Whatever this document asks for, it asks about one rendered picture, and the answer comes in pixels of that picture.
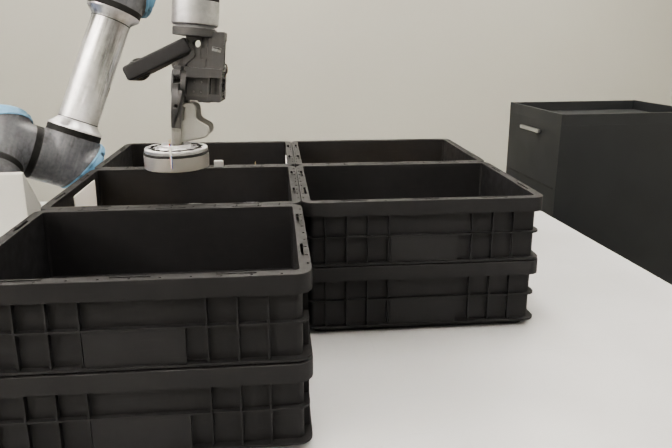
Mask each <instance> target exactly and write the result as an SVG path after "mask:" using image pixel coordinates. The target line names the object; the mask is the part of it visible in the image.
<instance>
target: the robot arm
mask: <svg viewBox="0 0 672 448"><path fill-rule="evenodd" d="M155 2H156V0H87V5H88V7H89V9H90V10H91V16H90V19H89V22H88V25H87V28H86V31H85V34H84V37H83V40H82V43H81V46H80V49H79V52H78V55H77V58H76V61H75V64H74V67H73V70H72V73H71V76H70V79H69V82H68V85H67V88H66V92H65V95H64V98H63V101H62V104H61V107H60V110H59V113H58V115H57V116H55V117H53V118H51V119H49V120H48V122H47V125H46V127H45V128H44V127H41V126H37V125H34V124H33V120H32V117H31V116H30V115H29V114H27V112H26V111H25V110H23V109H21V108H18V107H15V106H11V105H3V104H0V172H23V173H24V175H25V177H26V178H29V179H33V180H37V181H40V182H44V183H48V184H52V185H56V186H59V187H61V188H67V187H69V186H70V185H71V184H73V183H74V182H75V181H77V180H78V179H79V178H81V177H82V176H83V175H85V174H86V173H88V172H89V171H91V170H94V169H95V167H96V166H97V165H98V164H100V163H101V162H102V161H104V156H105V147H104V146H103V145H102V144H100V141H101V138H102V136H101V134H100V133H99V131H98V124H99V121H100V118H101V115H102V112H103V109H104V106H105V103H106V100H107V97H108V94H109V91H110V87H111V84H112V81H113V78H114V75H115V72H116V69H117V66H118V63H119V60H120V57H121V54H122V51H123V48H124V45H125V42H126V39H127V36H128V33H129V30H130V28H131V27H133V26H135V25H137V24H139V22H140V19H141V18H147V17H148V16H149V15H150V14H151V12H152V9H153V7H154V5H155ZM171 22H172V23H173V24H175V26H173V27H172V34H174V35H181V36H186V38H184V37H183V38H181V39H179V40H177V41H175V42H173V43H170V44H168V45H166V46H164V47H162V48H160V49H158V50H156V51H154V52H152V53H150V54H148V55H146V56H144V57H142V58H135V59H133V60H131V61H130V63H129V64H128V65H125V66H124V67H123V72H124V74H125V76H126V78H127V79H128V80H130V81H143V80H146V79H147V78H148V77H149V76H150V75H151V74H152V73H155V72H157V71H159V70H161V69H163V68H165V67H167V66H169V65H171V64H172V68H173V69H172V73H171V130H172V146H177V145H183V142H188V141H192V140H197V139H202V138H206V137H207V136H208V135H209V134H210V133H211V132H212V131H213V129H214V125H213V123H212V122H211V121H209V120H207V119H206V118H204V117H203V116H202V115H201V106H200V104H199V103H198V102H203V103H211V102H217V103H220V102H221V101H223V100H225V97H226V82H227V80H226V74H227V73H228V66H227V64H225V51H226V42H227V33H225V32H217V30H215V28H217V27H219V0H172V14H171ZM197 40H199V41H200V43H201V44H200V46H199V47H196V45H195V42H196V41H197ZM225 65H226V67H225ZM190 100H198V102H196V101H190Z"/></svg>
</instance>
